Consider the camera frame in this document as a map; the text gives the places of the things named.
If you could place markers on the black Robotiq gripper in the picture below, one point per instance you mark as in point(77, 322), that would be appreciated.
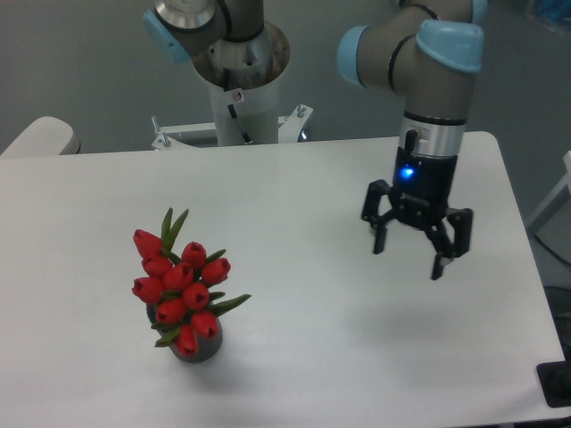
point(419, 198)

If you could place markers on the red tulip bouquet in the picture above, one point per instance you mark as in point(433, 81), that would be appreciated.
point(175, 283)

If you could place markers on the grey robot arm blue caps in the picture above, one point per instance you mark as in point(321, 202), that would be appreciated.
point(429, 53)

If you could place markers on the dark grey ribbed vase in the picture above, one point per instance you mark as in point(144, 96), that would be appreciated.
point(195, 338)

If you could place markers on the black box at table edge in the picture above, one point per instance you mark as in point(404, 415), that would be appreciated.
point(554, 379)

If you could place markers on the beige chair back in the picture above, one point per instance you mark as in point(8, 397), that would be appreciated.
point(46, 136)

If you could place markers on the white frame at right edge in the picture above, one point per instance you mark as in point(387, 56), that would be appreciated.
point(555, 199)

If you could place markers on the white pedestal base frame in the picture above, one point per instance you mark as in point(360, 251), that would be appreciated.
point(290, 129)

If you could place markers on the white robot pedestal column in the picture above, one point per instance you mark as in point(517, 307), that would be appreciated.
point(242, 79)

